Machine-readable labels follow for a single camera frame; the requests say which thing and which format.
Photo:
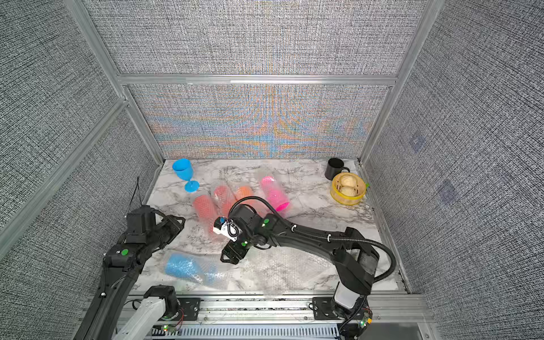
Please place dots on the blue wine glass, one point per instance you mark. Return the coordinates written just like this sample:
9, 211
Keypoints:
185, 172
202, 270

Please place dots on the coral wrapped wine glass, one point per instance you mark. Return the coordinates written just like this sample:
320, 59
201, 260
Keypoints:
207, 213

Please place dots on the pink wrapped wine glass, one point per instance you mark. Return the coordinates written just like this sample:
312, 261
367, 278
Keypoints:
274, 192

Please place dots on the aluminium frame crossbar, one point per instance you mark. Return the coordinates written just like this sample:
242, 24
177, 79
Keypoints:
128, 79

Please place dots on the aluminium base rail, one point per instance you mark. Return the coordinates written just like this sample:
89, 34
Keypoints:
245, 315

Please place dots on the orange wrapped wine glass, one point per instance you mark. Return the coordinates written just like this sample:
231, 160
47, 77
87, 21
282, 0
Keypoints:
244, 190

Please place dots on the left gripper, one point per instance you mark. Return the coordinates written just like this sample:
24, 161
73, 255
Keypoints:
175, 224

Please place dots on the upper white bun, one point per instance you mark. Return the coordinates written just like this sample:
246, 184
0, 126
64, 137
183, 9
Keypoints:
349, 183

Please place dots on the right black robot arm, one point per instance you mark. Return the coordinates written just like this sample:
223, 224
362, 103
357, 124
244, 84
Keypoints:
359, 262

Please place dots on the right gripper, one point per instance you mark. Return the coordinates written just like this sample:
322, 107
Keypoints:
231, 246

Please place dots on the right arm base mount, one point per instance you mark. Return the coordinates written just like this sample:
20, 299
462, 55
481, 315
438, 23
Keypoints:
325, 308

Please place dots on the black mug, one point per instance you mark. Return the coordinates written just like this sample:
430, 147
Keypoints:
334, 167

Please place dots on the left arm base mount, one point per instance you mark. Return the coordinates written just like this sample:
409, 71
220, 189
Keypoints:
175, 308

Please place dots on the bubble wrap sheet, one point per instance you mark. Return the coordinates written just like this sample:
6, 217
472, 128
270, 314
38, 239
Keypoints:
282, 269

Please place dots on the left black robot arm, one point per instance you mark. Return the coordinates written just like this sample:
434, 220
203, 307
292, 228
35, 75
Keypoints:
119, 274

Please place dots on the red wine glass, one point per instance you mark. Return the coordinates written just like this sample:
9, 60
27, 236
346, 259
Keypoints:
224, 198

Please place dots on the yellow bamboo steamer basket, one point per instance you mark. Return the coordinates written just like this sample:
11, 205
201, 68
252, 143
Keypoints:
349, 199

